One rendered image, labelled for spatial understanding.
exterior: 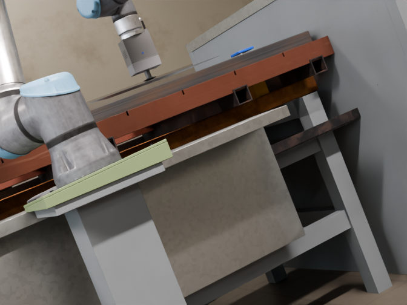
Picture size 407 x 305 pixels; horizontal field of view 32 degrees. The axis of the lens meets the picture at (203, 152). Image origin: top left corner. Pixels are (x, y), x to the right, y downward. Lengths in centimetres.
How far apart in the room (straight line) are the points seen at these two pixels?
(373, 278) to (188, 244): 69
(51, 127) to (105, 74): 333
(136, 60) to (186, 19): 305
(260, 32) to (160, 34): 243
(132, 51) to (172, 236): 54
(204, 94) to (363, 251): 73
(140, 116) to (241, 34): 86
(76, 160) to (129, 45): 66
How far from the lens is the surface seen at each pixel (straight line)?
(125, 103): 204
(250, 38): 271
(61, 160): 152
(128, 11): 210
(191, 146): 182
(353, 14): 222
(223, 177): 203
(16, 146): 162
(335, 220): 233
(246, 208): 205
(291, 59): 224
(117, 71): 487
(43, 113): 153
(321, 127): 225
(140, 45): 209
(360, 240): 237
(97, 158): 150
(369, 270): 239
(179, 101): 205
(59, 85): 153
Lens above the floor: 74
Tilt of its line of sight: 3 degrees down
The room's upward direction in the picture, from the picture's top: 22 degrees counter-clockwise
